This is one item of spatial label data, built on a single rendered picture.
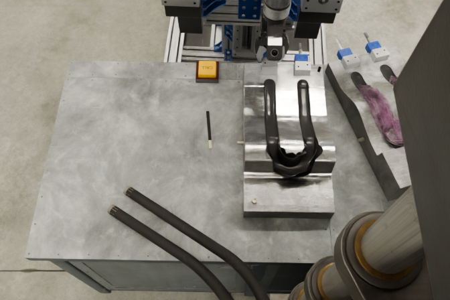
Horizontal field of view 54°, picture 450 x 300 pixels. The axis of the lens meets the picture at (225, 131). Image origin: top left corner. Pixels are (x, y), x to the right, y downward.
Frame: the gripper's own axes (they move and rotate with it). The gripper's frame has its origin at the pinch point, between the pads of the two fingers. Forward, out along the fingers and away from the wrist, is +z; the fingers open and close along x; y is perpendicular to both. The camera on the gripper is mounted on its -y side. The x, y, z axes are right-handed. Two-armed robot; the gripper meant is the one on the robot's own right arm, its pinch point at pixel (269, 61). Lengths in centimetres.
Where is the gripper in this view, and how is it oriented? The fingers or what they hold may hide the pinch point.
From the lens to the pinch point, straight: 145.8
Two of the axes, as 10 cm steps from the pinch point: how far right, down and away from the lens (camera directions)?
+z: 0.0, 4.8, 8.8
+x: -10.0, -0.2, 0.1
